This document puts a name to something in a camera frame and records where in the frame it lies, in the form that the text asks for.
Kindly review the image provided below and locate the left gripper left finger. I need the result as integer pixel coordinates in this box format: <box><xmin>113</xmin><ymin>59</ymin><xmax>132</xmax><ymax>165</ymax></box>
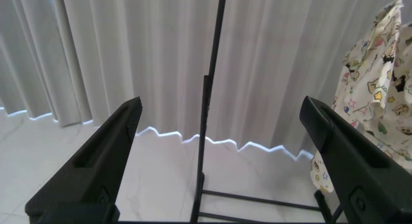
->
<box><xmin>24</xmin><ymin>96</ymin><xmax>144</xmax><ymax>223</ymax></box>

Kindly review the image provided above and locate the black clothes rack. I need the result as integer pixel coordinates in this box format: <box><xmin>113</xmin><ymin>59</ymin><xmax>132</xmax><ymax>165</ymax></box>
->
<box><xmin>189</xmin><ymin>0</ymin><xmax>344</xmax><ymax>224</ymax></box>

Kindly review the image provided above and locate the cream printed garment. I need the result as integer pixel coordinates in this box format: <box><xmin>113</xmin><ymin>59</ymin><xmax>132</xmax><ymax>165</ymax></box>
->
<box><xmin>310</xmin><ymin>0</ymin><xmax>412</xmax><ymax>194</ymax></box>

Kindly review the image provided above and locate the white curtain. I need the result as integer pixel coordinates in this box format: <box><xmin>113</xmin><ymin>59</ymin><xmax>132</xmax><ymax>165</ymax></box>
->
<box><xmin>0</xmin><ymin>0</ymin><xmax>412</xmax><ymax>162</ymax></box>

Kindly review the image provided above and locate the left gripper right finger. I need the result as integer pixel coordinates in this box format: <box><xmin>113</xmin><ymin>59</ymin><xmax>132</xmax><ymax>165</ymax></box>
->
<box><xmin>299</xmin><ymin>95</ymin><xmax>412</xmax><ymax>224</ymax></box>

